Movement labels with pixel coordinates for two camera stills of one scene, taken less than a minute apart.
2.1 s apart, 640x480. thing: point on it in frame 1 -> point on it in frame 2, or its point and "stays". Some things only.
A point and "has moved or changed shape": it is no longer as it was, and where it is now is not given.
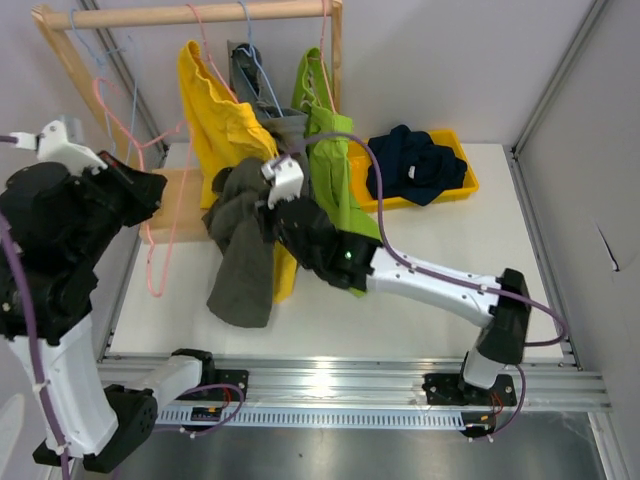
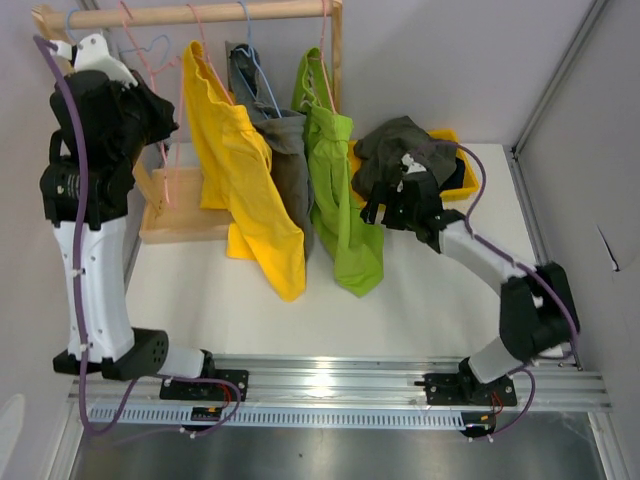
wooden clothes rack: [171, 210] stays
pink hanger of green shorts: [322, 32] stays
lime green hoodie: [329, 164] stays
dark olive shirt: [242, 234] -> [378, 153]
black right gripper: [267, 216] -> [379, 196]
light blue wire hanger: [104, 94] has moved or changed shape
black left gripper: [145, 188] -> [161, 109]
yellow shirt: [230, 132] stays
